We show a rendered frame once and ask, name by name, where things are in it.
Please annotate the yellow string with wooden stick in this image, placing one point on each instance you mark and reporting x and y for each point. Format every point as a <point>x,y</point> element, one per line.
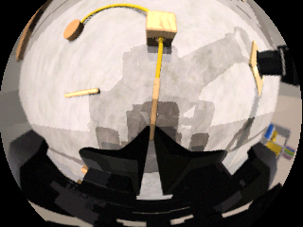
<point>156,85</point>

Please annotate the tan round wooden button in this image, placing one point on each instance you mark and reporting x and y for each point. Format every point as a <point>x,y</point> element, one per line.
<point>72,31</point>

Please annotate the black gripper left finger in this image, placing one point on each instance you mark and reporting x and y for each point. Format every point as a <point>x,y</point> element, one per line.
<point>130,160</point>

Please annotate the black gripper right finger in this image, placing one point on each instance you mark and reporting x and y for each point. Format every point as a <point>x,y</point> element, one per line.
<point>174,161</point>

